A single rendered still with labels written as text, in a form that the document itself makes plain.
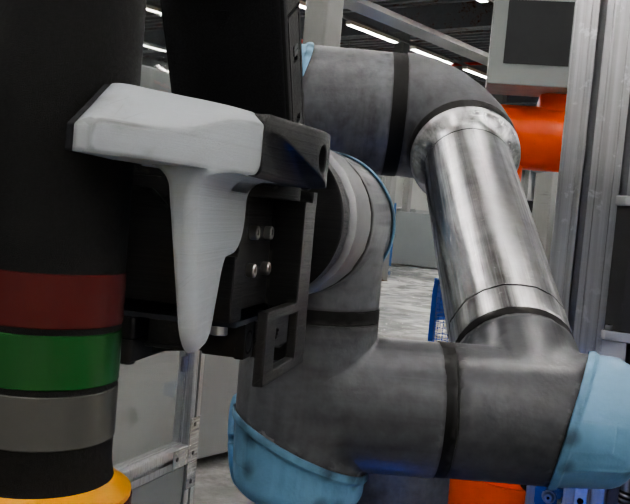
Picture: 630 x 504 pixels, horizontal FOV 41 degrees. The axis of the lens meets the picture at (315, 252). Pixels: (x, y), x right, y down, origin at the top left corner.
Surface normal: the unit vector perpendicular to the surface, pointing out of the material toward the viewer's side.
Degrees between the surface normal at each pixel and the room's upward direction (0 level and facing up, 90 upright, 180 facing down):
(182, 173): 105
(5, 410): 90
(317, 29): 90
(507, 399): 63
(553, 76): 90
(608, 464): 114
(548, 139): 96
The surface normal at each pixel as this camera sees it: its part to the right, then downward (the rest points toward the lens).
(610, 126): -0.44, 0.01
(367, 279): 0.73, 0.09
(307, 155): 0.90, 0.10
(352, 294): 0.56, 0.07
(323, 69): 0.06, -0.47
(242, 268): 0.97, 0.09
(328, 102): 0.00, 0.08
